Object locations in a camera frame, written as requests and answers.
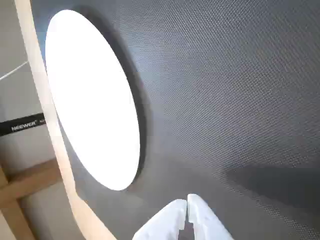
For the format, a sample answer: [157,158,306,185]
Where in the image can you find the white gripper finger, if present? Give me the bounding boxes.
[186,193,235,240]
[131,198,188,240]

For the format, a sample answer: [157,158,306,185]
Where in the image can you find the dark grey mat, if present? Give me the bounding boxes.
[31,0,320,240]

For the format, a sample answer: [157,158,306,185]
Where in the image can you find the white round dish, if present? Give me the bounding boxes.
[44,9,141,191]

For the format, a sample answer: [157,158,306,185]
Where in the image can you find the thin white cable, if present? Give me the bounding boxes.
[0,61,28,81]

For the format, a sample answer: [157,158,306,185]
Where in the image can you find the black Neewer stand bar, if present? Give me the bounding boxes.
[0,112,47,137]

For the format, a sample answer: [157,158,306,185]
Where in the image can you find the wooden furniture frame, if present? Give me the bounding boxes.
[0,158,64,240]

